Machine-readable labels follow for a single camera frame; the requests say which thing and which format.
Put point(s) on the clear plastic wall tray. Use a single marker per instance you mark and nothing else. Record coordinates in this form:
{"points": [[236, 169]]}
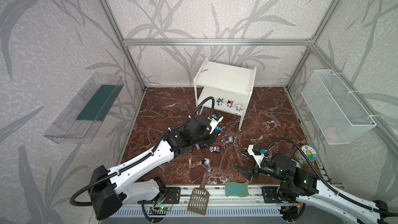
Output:
{"points": [[80, 121]]}

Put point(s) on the purple bat Kuromi figure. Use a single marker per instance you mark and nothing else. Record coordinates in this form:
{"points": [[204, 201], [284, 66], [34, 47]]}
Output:
{"points": [[215, 149]]}

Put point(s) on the small grey bunny figure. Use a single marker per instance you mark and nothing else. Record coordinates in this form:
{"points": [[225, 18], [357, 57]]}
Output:
{"points": [[219, 102]]}

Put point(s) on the round tape roll cartoon label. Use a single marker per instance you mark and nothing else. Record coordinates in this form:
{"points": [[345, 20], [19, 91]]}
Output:
{"points": [[309, 153]]}

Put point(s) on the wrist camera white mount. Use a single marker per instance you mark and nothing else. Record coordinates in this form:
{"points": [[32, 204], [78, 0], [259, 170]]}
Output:
{"points": [[259, 154], [215, 119]]}

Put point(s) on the white hooded Doraemon figure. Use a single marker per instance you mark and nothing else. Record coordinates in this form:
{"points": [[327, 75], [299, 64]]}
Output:
{"points": [[239, 107]]}

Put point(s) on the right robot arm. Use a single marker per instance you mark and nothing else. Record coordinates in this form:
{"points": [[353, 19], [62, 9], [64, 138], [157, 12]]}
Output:
{"points": [[310, 188]]}

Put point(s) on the white wire mesh basket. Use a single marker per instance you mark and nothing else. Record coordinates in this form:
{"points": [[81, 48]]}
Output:
{"points": [[340, 116]]}

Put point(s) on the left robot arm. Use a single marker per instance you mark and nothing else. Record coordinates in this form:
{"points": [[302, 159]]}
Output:
{"points": [[110, 189]]}

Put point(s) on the purple striped Kuromi figure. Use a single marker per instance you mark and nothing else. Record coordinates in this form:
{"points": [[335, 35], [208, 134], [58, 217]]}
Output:
{"points": [[206, 162]]}

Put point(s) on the green wavy sponge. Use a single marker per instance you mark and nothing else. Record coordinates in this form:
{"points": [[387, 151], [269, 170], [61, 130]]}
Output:
{"points": [[234, 189]]}

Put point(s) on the small circuit board with LED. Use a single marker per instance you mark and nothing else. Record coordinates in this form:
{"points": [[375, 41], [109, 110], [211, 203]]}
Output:
{"points": [[161, 209]]}

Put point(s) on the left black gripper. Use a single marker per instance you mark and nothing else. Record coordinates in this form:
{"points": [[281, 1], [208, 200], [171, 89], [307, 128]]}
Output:
{"points": [[210, 135]]}

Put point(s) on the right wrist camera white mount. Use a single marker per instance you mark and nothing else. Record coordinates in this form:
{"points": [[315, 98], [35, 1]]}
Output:
{"points": [[259, 154]]}

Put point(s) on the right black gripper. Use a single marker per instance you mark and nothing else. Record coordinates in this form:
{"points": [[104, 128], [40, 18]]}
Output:
{"points": [[254, 165]]}

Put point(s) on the white two-tier metal shelf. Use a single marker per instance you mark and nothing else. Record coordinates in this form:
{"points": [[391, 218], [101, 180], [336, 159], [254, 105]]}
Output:
{"points": [[227, 82]]}

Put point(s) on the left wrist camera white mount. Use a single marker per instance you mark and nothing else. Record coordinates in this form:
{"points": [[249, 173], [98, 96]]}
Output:
{"points": [[215, 119]]}

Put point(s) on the purple dress Kuromi figure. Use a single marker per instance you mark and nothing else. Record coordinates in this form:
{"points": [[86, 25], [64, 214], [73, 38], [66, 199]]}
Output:
{"points": [[228, 139]]}

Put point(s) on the brown plastic litter scoop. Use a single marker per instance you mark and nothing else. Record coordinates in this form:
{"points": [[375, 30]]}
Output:
{"points": [[199, 198]]}

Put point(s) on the red hat Doraemon figure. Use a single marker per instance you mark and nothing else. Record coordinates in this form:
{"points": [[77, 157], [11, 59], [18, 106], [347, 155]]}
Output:
{"points": [[229, 104]]}

